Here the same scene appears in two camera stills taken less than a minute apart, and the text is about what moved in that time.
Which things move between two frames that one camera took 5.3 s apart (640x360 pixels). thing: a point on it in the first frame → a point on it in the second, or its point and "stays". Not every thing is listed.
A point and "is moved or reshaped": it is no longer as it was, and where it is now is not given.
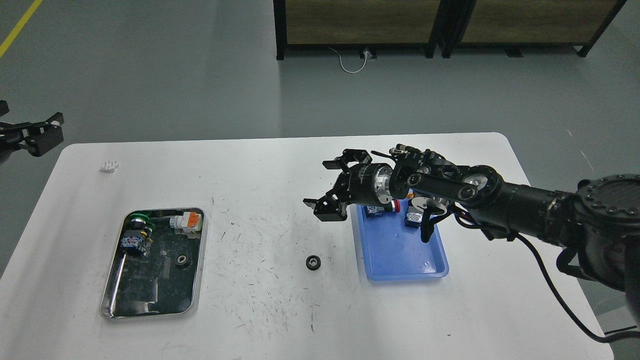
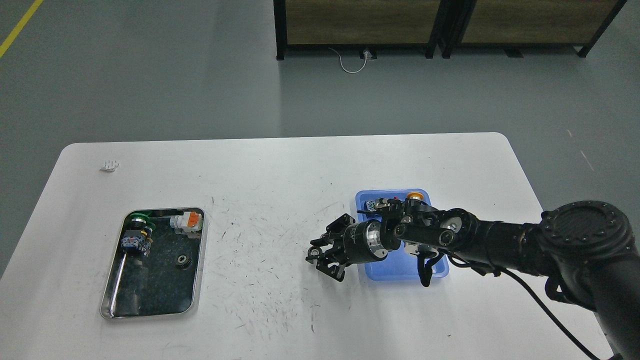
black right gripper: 366,183 → 362,242
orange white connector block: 190,224 stays
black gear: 313,262 is moved or reshaped
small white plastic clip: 109,166 stays
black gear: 183,261 stays
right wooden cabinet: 514,24 stays
